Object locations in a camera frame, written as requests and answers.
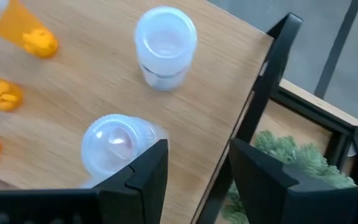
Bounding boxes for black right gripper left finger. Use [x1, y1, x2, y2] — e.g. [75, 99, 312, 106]
[93, 139, 170, 224]

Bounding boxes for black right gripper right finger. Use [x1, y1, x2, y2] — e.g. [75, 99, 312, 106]
[228, 138, 358, 224]

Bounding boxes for clear bottle pink pills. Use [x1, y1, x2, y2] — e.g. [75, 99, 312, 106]
[80, 113, 169, 189]

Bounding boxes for clear bottle grey pills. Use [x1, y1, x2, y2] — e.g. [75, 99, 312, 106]
[134, 6, 198, 93]

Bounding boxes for wooden shelf with black legs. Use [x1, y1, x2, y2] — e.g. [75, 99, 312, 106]
[0, 0, 304, 224]

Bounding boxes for potted green succulent plant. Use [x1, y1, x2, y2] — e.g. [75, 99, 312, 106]
[221, 129, 358, 224]

